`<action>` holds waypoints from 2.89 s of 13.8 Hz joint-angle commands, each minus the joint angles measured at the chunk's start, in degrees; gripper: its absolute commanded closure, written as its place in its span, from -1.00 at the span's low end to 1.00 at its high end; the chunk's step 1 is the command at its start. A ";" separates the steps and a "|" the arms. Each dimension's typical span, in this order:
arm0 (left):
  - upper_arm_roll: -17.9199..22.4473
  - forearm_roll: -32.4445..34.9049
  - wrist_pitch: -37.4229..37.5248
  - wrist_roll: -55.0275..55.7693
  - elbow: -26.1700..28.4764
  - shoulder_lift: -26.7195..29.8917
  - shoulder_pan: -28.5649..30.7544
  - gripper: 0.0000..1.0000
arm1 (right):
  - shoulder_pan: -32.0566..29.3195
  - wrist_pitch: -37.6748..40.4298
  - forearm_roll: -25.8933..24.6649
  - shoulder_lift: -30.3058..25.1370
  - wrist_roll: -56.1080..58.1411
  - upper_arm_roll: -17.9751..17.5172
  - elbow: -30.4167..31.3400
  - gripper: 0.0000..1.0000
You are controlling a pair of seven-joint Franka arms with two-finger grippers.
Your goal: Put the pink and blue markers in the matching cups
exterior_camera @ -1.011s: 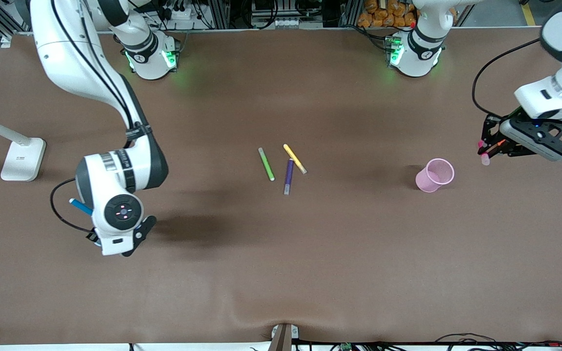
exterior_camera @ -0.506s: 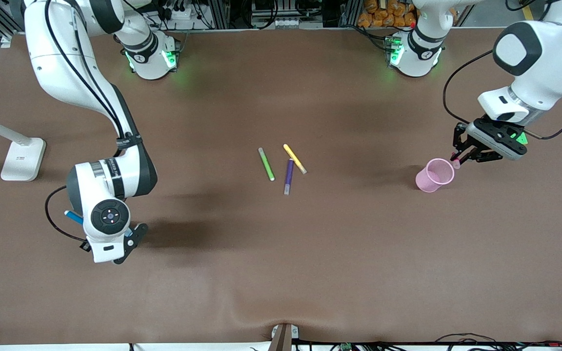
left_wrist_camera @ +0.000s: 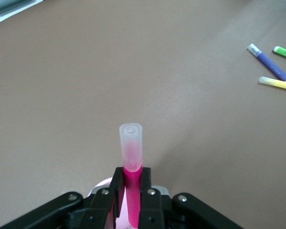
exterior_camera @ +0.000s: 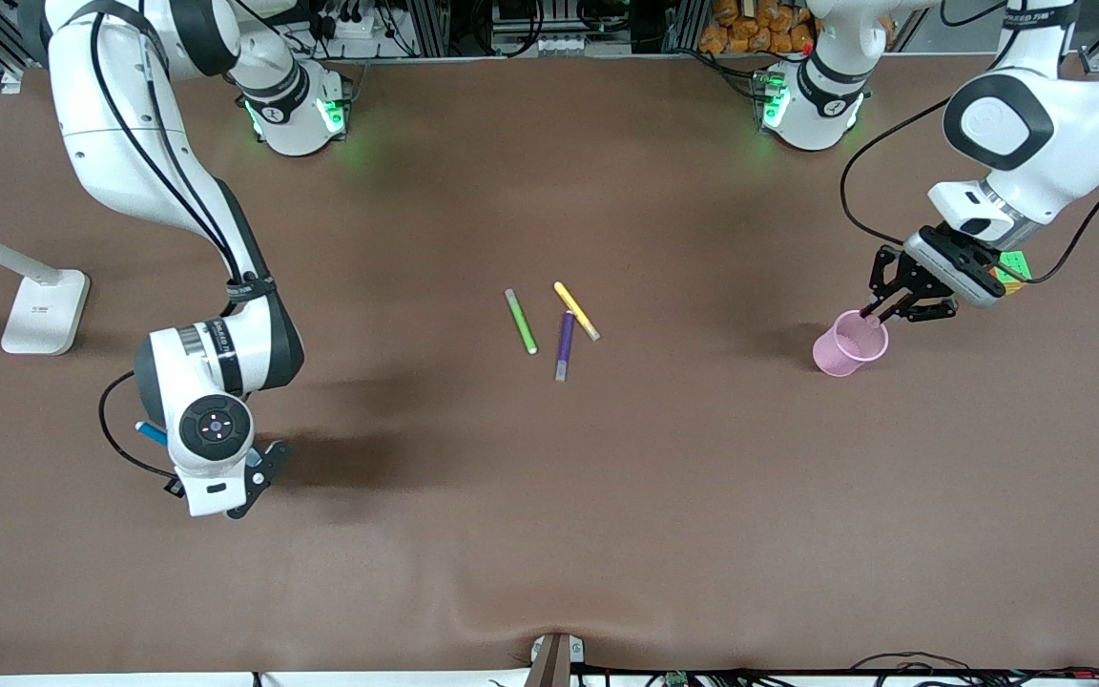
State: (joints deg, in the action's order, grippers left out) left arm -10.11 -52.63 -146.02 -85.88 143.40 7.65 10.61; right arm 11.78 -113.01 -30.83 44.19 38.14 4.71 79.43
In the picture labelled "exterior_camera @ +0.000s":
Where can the white power strip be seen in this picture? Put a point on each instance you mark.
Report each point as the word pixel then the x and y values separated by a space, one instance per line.
pixel 351 26

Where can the orange snack bag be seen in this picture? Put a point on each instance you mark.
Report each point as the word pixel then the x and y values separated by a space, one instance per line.
pixel 750 27

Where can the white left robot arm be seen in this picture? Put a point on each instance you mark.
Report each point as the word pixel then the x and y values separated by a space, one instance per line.
pixel 1065 124

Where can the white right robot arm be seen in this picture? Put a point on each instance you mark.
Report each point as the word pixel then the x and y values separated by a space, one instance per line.
pixel 130 143

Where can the purple marker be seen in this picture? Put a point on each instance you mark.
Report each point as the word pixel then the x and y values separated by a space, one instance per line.
pixel 565 345

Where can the colourful puzzle cube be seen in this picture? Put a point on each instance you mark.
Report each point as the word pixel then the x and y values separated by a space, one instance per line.
pixel 1015 269

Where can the yellow marker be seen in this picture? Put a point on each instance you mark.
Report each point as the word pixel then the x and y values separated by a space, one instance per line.
pixel 576 310

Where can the green marker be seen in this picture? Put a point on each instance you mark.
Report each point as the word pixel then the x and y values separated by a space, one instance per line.
pixel 521 322

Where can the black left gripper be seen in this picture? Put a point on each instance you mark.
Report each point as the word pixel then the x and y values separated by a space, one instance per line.
pixel 896 277

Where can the pink mesh cup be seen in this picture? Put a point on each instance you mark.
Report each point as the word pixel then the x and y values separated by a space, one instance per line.
pixel 836 355

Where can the blue marker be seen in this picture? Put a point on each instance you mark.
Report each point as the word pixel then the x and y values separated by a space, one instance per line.
pixel 151 434

